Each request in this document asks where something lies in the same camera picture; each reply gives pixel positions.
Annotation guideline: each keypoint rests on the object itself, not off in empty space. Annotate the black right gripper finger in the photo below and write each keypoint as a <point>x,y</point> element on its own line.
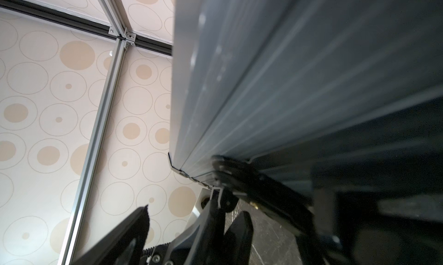
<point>123,245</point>

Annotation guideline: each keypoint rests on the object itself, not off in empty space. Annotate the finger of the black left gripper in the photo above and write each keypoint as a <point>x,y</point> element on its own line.
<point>237,240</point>
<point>201,240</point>

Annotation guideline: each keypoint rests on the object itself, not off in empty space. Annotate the dark grey poker case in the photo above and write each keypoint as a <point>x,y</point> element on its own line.
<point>325,115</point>

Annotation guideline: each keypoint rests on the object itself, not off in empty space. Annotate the diagonal aluminium rail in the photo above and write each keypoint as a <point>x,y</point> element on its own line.
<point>75,224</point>

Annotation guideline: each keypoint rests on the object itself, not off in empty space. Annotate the horizontal aluminium rail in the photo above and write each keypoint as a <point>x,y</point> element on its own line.
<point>118,19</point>

